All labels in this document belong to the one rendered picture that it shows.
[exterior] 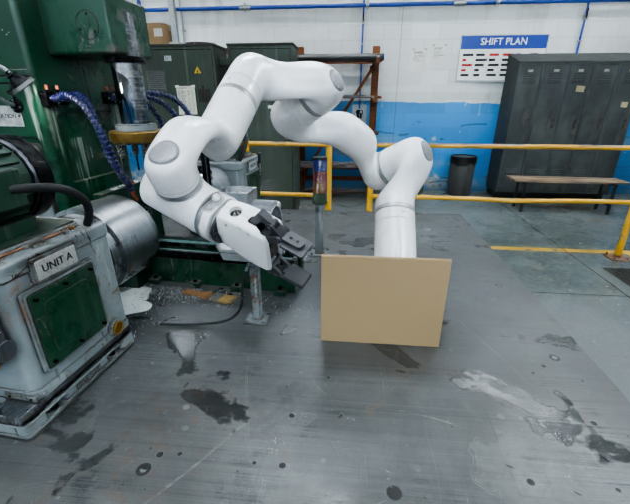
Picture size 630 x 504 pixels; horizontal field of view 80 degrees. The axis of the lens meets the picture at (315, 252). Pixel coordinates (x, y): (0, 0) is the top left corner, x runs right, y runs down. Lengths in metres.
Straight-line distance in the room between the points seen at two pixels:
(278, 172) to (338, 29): 2.64
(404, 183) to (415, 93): 5.23
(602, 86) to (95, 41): 6.17
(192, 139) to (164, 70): 4.23
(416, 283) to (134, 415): 0.73
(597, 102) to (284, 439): 6.30
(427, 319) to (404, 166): 0.44
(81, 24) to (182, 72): 3.38
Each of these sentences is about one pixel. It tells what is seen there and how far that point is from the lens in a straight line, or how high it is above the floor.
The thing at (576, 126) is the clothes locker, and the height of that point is 1.05.
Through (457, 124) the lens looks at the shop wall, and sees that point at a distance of 6.49.
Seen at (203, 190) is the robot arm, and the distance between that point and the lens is 0.65.
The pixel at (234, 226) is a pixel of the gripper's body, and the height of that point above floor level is 1.26.
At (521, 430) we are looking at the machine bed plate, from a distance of 0.96.
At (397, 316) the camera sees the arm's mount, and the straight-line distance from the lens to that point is 1.04.
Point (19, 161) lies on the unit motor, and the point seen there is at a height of 1.32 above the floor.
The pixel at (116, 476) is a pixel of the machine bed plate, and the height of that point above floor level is 0.80.
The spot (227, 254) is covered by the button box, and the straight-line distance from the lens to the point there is 1.08.
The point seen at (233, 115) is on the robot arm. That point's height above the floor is 1.41.
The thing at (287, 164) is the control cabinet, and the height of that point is 0.71.
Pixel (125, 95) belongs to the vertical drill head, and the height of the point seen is 1.44.
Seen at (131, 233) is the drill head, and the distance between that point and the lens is 1.16.
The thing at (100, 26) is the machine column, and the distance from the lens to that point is 1.39.
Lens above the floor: 1.44
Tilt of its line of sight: 23 degrees down
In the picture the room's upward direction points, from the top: straight up
